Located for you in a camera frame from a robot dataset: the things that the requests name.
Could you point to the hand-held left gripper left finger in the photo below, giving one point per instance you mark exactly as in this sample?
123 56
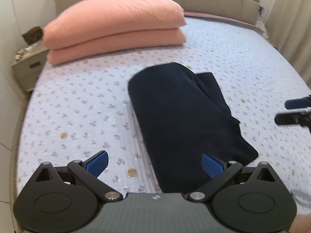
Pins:
97 163

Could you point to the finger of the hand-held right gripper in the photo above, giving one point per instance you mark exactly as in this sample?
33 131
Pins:
297 103
291 119

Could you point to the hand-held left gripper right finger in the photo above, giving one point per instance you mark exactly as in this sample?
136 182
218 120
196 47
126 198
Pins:
211 165

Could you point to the navy jacket with white stripes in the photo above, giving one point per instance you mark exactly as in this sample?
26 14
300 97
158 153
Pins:
182 116

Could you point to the floral bed sheet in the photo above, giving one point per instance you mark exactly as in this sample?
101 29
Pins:
85 102

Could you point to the cream curtain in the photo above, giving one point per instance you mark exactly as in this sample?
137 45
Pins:
289 17

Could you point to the beige nightstand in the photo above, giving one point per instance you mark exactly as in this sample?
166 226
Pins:
26 63

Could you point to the small basket on nightstand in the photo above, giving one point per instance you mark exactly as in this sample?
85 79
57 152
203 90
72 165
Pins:
32 35

